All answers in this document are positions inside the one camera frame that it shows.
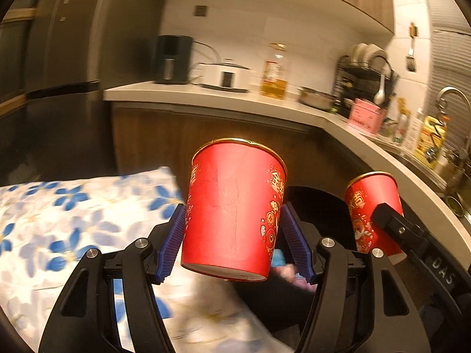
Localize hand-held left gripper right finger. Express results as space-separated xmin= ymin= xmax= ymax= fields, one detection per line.
xmin=281 ymin=202 xmax=431 ymax=353

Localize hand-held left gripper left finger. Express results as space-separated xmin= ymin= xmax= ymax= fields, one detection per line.
xmin=39 ymin=203 xmax=186 ymax=353

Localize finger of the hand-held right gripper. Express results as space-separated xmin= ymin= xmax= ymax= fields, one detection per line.
xmin=371 ymin=202 xmax=433 ymax=262

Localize purple glove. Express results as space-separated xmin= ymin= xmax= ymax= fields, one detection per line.
xmin=280 ymin=265 xmax=313 ymax=291

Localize black trash bin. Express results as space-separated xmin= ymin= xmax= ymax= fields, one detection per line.
xmin=232 ymin=184 xmax=369 ymax=339

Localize red paper cup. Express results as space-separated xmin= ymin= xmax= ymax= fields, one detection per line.
xmin=345 ymin=171 xmax=405 ymax=264
xmin=181 ymin=138 xmax=288 ymax=283

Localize steel sink strainer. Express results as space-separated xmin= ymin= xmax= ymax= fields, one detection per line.
xmin=443 ymin=191 xmax=468 ymax=216

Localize steel sink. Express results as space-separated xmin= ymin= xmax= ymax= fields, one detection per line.
xmin=395 ymin=147 xmax=471 ymax=229

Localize yellow detergent bottle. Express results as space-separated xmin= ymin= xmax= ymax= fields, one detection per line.
xmin=414 ymin=114 xmax=450 ymax=170

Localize white pump bottle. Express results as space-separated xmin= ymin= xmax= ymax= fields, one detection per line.
xmin=403 ymin=108 xmax=424 ymax=151

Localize wooden lower cabinets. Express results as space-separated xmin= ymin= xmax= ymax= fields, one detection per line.
xmin=110 ymin=103 xmax=405 ymax=192

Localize beer can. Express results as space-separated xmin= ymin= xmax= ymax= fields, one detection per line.
xmin=392 ymin=112 xmax=409 ymax=144

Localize blue floral tablecloth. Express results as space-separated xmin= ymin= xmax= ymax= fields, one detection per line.
xmin=0 ymin=166 xmax=295 ymax=353

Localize pink utensil holder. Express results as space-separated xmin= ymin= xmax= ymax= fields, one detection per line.
xmin=348 ymin=97 xmax=387 ymax=135

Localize white spoon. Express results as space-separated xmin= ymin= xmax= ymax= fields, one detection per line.
xmin=373 ymin=74 xmax=386 ymax=105

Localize steel faucet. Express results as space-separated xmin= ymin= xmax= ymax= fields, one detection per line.
xmin=436 ymin=86 xmax=471 ymax=192

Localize pale kitchen countertop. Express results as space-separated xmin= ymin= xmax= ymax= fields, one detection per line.
xmin=103 ymin=80 xmax=471 ymax=262

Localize steel bowl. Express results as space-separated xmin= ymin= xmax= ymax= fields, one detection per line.
xmin=297 ymin=86 xmax=337 ymax=111

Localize black dish rack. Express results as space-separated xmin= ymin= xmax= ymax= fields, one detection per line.
xmin=333 ymin=54 xmax=400 ymax=118

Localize cooking oil bottle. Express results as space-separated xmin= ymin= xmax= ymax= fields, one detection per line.
xmin=261 ymin=42 xmax=289 ymax=100

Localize hanging slotted spatula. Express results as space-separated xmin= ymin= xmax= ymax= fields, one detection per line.
xmin=405 ymin=22 xmax=420 ymax=73

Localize white electric cooker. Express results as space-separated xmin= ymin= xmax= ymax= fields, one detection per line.
xmin=199 ymin=59 xmax=254 ymax=92

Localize window blinds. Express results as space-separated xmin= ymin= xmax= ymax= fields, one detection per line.
xmin=423 ymin=0 xmax=471 ymax=126

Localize row of white dishes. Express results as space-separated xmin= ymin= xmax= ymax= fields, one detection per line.
xmin=348 ymin=43 xmax=389 ymax=67

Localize black air fryer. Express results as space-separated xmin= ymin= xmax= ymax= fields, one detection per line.
xmin=154 ymin=35 xmax=194 ymax=85

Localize dark grey refrigerator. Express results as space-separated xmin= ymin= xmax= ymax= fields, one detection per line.
xmin=26 ymin=0 xmax=173 ymax=177

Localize wooden glass sliding door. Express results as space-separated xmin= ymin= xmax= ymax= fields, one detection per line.
xmin=0 ymin=0 xmax=37 ymax=118

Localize black power cable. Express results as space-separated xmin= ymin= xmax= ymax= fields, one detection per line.
xmin=189 ymin=41 xmax=218 ymax=81

